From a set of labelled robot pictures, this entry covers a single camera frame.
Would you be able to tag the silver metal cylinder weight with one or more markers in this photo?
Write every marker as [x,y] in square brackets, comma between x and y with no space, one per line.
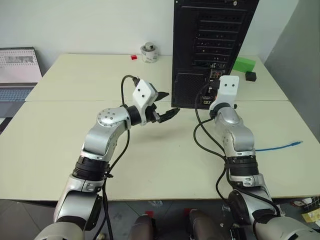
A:
[149,46]

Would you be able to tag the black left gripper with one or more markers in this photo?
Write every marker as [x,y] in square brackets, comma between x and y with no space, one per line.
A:
[153,115]

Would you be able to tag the small black box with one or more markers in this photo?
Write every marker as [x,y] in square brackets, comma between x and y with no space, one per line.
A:
[250,76]

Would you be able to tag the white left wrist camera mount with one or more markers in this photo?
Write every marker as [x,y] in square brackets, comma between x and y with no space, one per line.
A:
[143,96]

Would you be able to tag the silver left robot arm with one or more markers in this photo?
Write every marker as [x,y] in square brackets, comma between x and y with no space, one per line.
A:
[100,140]

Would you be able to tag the black computer tower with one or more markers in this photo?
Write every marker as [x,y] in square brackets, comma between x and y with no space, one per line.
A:
[190,37]

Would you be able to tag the white tape roll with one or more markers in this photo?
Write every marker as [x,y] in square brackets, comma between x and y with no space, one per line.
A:
[150,57]

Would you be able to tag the grey open laptop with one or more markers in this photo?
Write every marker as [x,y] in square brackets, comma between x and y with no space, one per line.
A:
[17,70]

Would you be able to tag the green box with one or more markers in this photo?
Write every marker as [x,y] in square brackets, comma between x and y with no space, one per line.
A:
[245,64]

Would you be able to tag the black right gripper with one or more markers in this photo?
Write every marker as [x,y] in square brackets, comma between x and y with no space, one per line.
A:
[208,98]

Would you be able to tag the small red block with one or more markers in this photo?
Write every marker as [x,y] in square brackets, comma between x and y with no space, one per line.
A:
[133,57]

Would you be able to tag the dark rounded shape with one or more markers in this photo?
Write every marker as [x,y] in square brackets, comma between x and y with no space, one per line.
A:
[143,228]

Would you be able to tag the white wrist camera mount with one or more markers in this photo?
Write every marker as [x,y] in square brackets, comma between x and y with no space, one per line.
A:
[143,96]
[227,90]

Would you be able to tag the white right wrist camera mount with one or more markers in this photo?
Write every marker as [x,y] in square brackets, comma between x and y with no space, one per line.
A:
[227,90]

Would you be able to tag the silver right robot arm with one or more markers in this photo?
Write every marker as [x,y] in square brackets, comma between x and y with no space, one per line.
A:
[237,135]

